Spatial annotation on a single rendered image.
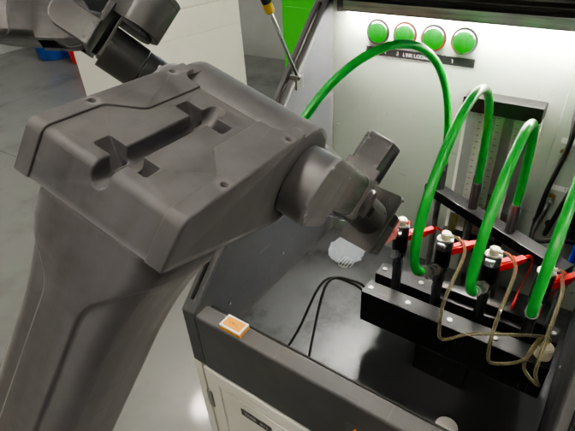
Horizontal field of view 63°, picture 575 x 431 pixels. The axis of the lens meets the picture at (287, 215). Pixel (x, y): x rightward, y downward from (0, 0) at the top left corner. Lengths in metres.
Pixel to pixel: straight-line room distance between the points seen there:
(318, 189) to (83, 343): 0.12
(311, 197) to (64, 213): 0.11
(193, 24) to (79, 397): 3.51
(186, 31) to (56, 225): 3.46
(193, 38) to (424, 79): 2.77
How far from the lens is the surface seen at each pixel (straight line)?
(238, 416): 1.16
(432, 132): 1.09
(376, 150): 0.67
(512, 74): 1.01
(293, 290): 1.16
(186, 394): 2.05
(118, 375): 0.24
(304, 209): 0.22
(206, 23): 3.73
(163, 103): 0.22
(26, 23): 0.67
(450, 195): 1.03
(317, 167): 0.22
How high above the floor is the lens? 1.64
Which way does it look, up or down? 35 degrees down
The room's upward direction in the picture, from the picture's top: 4 degrees counter-clockwise
